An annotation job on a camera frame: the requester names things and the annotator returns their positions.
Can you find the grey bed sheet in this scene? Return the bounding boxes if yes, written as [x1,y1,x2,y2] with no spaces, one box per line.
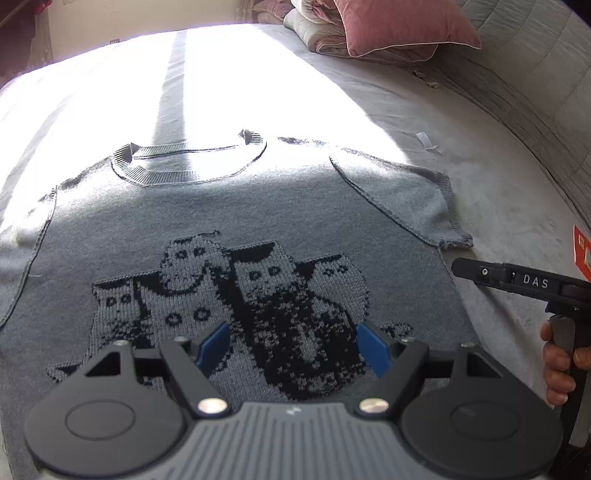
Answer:
[0,22,591,480]

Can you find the orange red paper card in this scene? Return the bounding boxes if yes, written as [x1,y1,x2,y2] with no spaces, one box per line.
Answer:
[573,225,591,282]

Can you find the small white paper tag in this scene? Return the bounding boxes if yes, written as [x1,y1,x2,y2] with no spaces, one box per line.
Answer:
[416,132,440,153]

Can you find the pink velvet pillow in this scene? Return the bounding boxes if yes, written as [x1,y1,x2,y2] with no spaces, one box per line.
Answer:
[335,0,482,57]

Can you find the grey quilted headboard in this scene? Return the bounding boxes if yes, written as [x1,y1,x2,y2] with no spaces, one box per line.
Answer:
[426,0,590,221]

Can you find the person right hand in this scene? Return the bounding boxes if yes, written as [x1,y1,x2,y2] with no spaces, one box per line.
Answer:
[540,321,591,406]

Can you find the grey knitted cat sweater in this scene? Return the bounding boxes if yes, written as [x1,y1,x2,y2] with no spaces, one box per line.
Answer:
[1,138,476,479]

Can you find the dark clothes hanging on wall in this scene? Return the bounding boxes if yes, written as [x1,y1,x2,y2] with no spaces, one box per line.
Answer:
[1,0,53,86]

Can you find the folded white pink quilt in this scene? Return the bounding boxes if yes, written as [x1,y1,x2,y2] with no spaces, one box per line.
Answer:
[245,1,438,66]

